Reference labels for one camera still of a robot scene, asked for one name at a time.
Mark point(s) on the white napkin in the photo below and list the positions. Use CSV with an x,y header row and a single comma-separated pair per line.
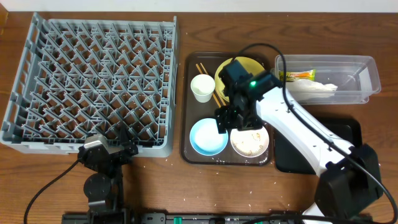
x,y
303,89

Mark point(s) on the dark brown serving tray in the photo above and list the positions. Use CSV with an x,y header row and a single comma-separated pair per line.
x,y
193,111

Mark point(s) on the right wooden chopstick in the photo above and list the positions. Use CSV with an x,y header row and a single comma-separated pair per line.
x,y
220,101

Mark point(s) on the clear plastic waste bin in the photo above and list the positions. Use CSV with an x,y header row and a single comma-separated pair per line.
x,y
356,76

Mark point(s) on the white bowl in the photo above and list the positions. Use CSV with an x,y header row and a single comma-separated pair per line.
x,y
265,139

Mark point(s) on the green yellow snack wrapper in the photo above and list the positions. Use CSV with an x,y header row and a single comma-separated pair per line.
x,y
294,76

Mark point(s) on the left wooden chopstick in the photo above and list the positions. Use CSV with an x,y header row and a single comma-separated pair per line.
x,y
200,67

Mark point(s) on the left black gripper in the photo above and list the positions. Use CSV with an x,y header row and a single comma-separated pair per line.
x,y
115,150

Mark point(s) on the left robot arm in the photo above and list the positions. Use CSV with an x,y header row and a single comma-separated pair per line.
x,y
104,189

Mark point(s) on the grey plastic dishwasher rack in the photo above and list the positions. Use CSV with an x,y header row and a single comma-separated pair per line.
x,y
82,77

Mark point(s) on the light blue bowl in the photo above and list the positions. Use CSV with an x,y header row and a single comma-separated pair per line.
x,y
205,138

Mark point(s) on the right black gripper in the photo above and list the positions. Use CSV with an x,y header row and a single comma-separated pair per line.
x,y
224,121

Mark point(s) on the rice and food scraps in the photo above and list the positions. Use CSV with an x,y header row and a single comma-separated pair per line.
x,y
248,143

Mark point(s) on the white paper cup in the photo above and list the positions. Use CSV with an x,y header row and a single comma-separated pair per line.
x,y
202,86

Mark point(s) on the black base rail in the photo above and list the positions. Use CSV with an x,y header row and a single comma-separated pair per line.
x,y
154,218

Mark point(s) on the yellow plastic plate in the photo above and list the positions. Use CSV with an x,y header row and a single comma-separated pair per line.
x,y
251,65

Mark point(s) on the black waste tray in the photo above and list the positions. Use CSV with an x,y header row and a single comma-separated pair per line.
x,y
289,160

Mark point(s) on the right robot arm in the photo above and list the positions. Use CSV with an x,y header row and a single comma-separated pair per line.
x,y
349,177

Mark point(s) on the wooden chopstick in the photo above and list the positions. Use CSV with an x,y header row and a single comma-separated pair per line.
x,y
200,67
220,101

